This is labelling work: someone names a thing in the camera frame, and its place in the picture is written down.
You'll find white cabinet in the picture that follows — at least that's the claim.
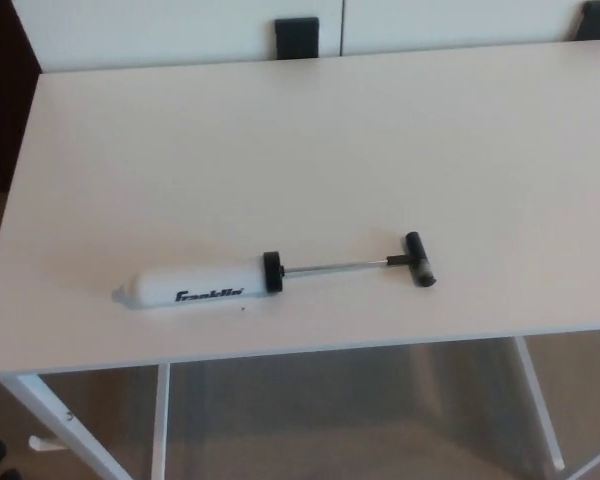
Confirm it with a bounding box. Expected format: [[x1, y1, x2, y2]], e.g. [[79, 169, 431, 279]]
[[10, 0, 600, 77]]

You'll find white Franklin air pump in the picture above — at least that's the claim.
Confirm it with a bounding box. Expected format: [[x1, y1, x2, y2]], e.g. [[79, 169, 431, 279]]
[[111, 230, 439, 312]]

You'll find white plastic hook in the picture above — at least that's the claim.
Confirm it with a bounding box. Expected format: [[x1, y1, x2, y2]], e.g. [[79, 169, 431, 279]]
[[28, 433, 70, 453]]

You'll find dark brown door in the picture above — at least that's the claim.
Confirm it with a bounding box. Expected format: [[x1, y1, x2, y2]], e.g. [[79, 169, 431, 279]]
[[0, 0, 43, 194]]

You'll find white desk leg frame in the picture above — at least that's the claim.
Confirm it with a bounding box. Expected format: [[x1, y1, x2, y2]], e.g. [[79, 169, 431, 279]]
[[0, 363, 172, 480], [511, 335, 600, 480]]

